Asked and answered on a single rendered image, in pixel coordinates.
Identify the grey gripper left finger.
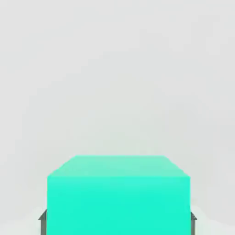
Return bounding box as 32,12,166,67
38,209,48,235

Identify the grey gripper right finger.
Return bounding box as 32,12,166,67
190,211,198,235

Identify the small turquoise cube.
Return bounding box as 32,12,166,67
46,155,191,235

